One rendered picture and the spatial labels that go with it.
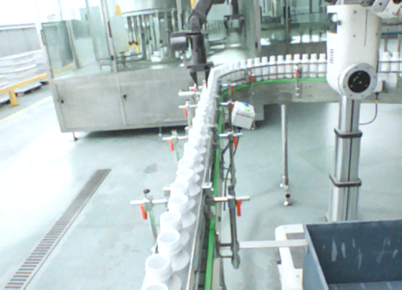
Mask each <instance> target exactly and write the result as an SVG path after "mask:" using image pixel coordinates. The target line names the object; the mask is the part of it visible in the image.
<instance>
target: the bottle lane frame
mask: <svg viewBox="0 0 402 290"><path fill-rule="evenodd" d="M219 109H221V111H222V113H221V114H219V116H218V132H217V133H219V134H223V133H224V130H222V124H223V128H225V124H224V122H225V121H224V118H223V106H221V107H219ZM222 132H223V133H222ZM216 142H218V143H219V145H220V146H219V149H215V164H214V172H213V192H212V194H213V195H214V197H222V196H223V179H221V178H220V170H221V171H222V168H220V161H222V156H223V153H222V151H223V149H224V138H219V139H218V140H216ZM211 207H214V212H215V216H214V219H209V221H210V227H209V229H206V230H209V235H208V238H205V239H208V243H207V248H205V250H207V258H206V259H205V260H203V261H206V266H205V272H203V274H204V275H205V280H204V285H203V286H199V287H202V288H203V290H219V283H220V256H219V258H217V251H216V239H215V231H216V230H217V232H218V234H219V236H218V237H219V241H221V218H222V203H221V202H217V203H215V204H214V205H211Z"/></svg>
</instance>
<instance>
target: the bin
mask: <svg viewBox="0 0 402 290"><path fill-rule="evenodd" d="M302 227H303V229H304V239H303V240H259V241H245V242H240V249H252V248H277V247H302V246H303V257H302V287H303V290H402V218H384V219H381V220H346V221H338V222H326V223H302ZM226 249H230V244H227V245H220V244H219V243H216V251H217V258H219V251H218V250H226Z"/></svg>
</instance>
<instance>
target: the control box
mask: <svg viewBox="0 0 402 290"><path fill-rule="evenodd" d="M243 106H245V105H242V103H239V102H235V105H234V109H233V114H232V122H233V125H235V134H238V133H240V130H241V129H242V127H243V128H248V129H251V126H252V124H253V118H254V116H255V114H254V111H253V106H250V105H248V107H249V108H250V109H249V110H247V109H244V108H242V107H243ZM238 140H239V136H238V138H237V141H236V147H235V151H236V148H237V145H238ZM228 147H229V142H228V144H227V146H225V148H224V149H223V151H222V153H223V161H224V154H225V152H226V151H227V150H228ZM235 151H234V155H235ZM226 186H227V180H226V181H225V192H224V197H226Z"/></svg>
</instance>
